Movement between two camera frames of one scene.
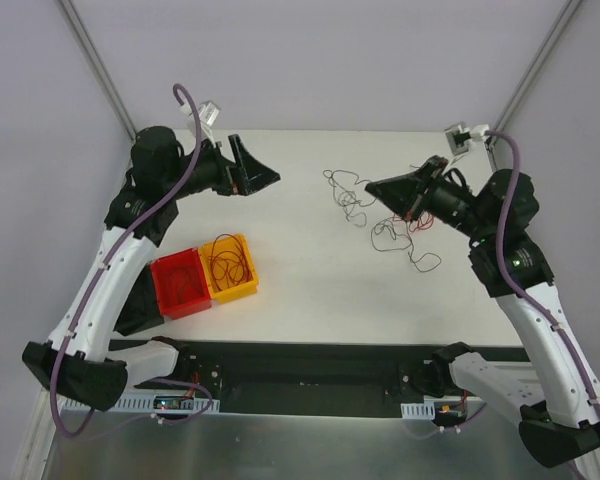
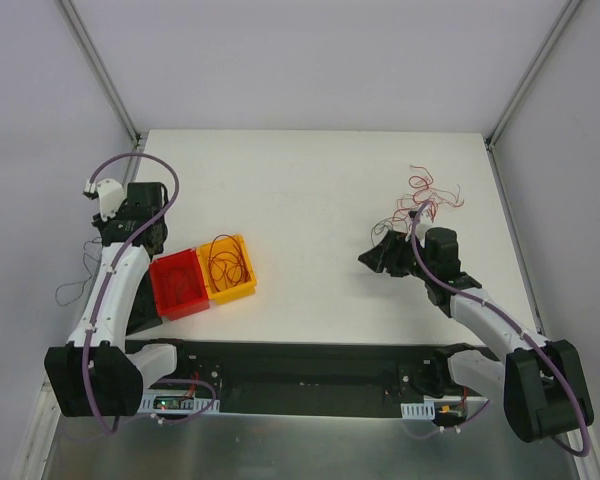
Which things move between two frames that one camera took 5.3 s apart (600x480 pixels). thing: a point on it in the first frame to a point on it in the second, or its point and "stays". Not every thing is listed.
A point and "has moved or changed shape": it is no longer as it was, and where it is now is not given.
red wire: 228,262 stays
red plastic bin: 181,285 stays
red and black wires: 393,234 has moved or changed shape
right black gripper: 423,188 to 390,254
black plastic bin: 141,310 stays
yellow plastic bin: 230,268 stays
